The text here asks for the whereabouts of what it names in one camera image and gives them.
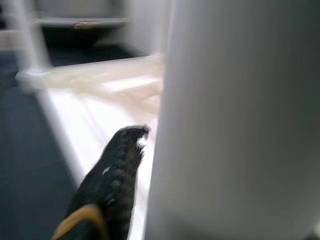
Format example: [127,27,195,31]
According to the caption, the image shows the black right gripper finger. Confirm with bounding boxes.
[51,124,152,240]

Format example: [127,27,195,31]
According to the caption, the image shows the white plastic children table top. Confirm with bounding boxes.
[15,52,166,240]

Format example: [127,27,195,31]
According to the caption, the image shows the yellow rubber band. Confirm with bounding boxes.
[51,203,109,240]

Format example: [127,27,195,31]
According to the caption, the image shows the black wok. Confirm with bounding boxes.
[41,23,131,52]

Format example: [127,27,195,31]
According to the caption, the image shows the clear plastic storage box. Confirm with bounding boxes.
[31,0,131,28]

